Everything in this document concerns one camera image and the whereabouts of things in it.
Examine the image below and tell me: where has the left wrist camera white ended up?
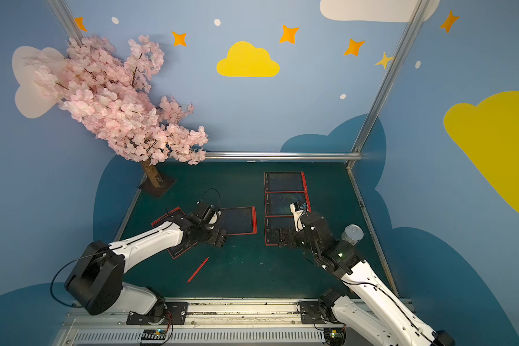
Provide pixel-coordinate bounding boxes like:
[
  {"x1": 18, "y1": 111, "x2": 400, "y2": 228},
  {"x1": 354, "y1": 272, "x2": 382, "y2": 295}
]
[{"x1": 208, "y1": 210, "x2": 221, "y2": 225}]

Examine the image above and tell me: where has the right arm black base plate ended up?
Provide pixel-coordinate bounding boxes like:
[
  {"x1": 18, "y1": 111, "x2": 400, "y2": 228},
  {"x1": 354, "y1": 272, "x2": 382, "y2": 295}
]
[{"x1": 299, "y1": 300, "x2": 359, "y2": 325}]

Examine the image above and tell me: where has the colourful scribble red writing tablet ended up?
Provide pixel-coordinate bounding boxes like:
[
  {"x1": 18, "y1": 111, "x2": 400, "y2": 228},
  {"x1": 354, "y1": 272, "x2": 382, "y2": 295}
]
[{"x1": 265, "y1": 192, "x2": 307, "y2": 217}]

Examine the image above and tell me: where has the red stylus pair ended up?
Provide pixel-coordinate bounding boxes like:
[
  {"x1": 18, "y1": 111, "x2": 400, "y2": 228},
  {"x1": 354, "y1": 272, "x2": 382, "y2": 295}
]
[{"x1": 301, "y1": 172, "x2": 308, "y2": 193}]

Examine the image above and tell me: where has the aluminium back frame bar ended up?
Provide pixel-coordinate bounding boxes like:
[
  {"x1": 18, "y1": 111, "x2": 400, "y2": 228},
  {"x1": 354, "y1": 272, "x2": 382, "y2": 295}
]
[{"x1": 206, "y1": 151, "x2": 362, "y2": 161}]

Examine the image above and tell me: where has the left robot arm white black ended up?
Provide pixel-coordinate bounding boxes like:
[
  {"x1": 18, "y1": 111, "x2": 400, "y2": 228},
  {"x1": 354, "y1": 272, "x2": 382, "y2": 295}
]
[{"x1": 64, "y1": 203, "x2": 226, "y2": 325}]

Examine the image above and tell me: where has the aluminium front rail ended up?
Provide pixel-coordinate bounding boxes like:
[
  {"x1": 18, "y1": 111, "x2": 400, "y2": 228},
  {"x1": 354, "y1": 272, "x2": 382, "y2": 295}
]
[{"x1": 51, "y1": 297, "x2": 429, "y2": 346}]

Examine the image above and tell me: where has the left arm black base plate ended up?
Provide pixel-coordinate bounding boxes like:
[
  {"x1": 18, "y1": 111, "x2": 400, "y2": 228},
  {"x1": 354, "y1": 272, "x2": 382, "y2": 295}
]
[{"x1": 126, "y1": 301, "x2": 189, "y2": 326}]

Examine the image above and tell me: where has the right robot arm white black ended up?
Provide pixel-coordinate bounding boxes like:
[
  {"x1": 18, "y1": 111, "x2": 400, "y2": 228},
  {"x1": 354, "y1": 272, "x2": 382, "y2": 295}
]
[{"x1": 279, "y1": 204, "x2": 456, "y2": 345}]

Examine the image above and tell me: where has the pink cherry blossom tree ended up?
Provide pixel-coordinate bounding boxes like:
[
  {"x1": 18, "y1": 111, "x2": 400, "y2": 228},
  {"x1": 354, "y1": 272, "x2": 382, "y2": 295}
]
[{"x1": 27, "y1": 35, "x2": 208, "y2": 189}]

